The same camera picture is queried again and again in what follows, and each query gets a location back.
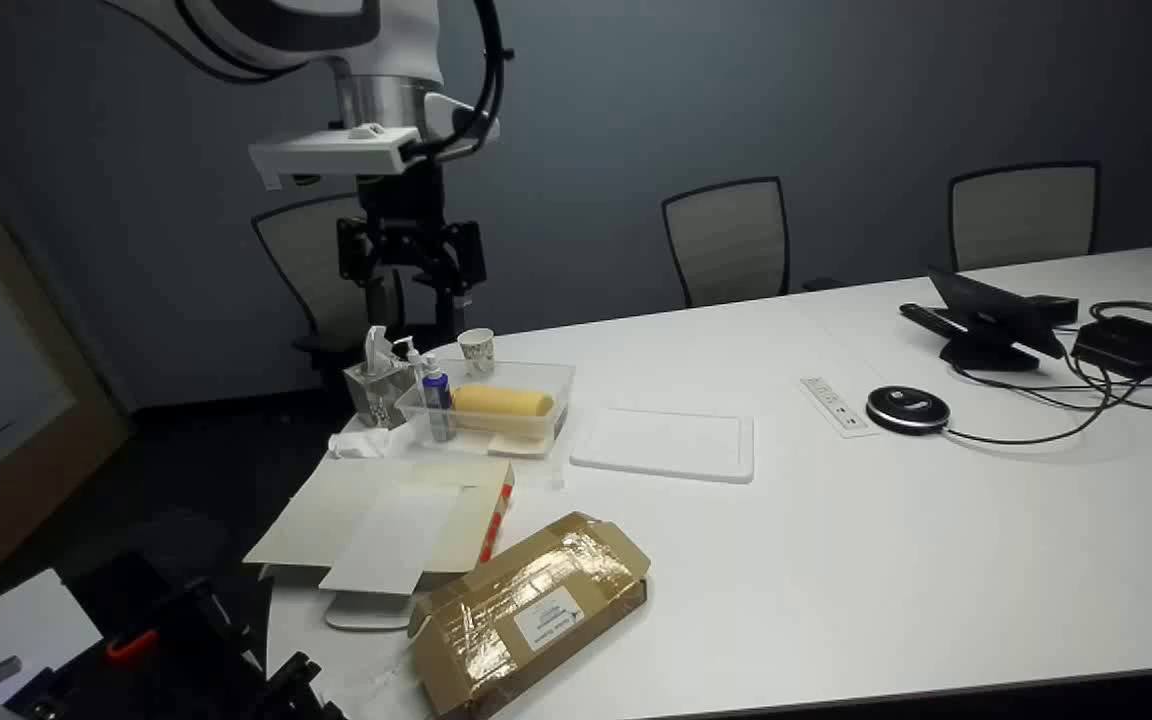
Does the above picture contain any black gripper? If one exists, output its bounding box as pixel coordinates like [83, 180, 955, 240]
[359, 166, 468, 350]

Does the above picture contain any grey tissue box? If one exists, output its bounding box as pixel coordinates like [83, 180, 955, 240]
[341, 320, 431, 433]

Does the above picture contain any white cup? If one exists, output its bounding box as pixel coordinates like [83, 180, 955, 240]
[456, 322, 501, 380]

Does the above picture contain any small blue bottle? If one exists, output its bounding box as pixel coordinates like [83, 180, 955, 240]
[419, 369, 456, 449]

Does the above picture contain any yellow sponge block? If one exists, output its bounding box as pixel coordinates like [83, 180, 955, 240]
[451, 380, 554, 423]

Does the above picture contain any clear plastic container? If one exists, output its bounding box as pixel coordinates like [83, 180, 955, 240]
[400, 357, 577, 463]

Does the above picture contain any cream sheet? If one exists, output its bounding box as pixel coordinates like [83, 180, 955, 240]
[387, 455, 515, 574]

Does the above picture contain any red pen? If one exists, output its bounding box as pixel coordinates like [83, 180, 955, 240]
[470, 463, 518, 570]

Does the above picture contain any white paper sheet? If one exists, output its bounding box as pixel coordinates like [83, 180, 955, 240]
[317, 485, 470, 600]

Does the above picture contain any white flat tray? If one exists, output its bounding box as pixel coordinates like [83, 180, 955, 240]
[566, 404, 760, 488]

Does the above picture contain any white rounded flat object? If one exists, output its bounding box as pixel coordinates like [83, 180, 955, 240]
[321, 593, 414, 635]

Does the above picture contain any brown cardboard box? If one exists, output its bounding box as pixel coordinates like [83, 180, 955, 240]
[402, 507, 657, 720]

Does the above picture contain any black robot platform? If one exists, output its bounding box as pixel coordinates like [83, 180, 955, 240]
[11, 542, 347, 720]

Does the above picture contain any white remote control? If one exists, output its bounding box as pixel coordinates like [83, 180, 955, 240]
[795, 372, 872, 436]

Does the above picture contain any wood-framed door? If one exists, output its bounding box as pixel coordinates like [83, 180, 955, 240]
[0, 124, 134, 578]

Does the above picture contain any round black speaker puck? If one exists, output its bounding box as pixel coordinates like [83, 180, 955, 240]
[863, 380, 951, 436]

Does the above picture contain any white paper on platform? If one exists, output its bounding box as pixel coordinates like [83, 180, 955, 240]
[0, 565, 109, 712]

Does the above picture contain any black video bar device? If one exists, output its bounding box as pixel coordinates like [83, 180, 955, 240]
[896, 273, 1082, 374]

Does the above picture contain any black power adapter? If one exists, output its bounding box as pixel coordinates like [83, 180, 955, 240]
[1068, 317, 1152, 380]

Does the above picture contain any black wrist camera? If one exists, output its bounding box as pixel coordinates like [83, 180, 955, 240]
[333, 215, 489, 292]

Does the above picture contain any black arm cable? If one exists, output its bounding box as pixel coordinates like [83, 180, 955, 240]
[428, 0, 515, 166]

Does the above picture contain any black table cable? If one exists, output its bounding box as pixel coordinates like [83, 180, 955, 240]
[938, 296, 1152, 453]

